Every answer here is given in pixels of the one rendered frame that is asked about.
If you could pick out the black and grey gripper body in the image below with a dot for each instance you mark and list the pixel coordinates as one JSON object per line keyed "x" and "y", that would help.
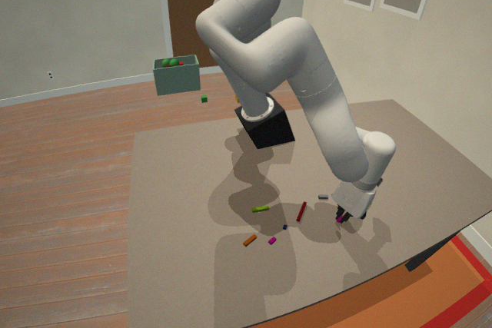
{"x": 352, "y": 200}

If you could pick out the lime green rod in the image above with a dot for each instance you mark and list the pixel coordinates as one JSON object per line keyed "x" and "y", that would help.
{"x": 258, "y": 209}

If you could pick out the orange rectangular bar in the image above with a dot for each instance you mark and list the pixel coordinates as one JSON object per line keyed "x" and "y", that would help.
{"x": 249, "y": 240}

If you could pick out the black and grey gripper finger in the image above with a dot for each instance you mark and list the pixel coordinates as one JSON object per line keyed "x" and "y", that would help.
{"x": 347, "y": 215}
{"x": 339, "y": 212}

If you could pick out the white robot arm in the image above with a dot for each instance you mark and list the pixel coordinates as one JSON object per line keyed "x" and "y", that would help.
{"x": 292, "y": 51}

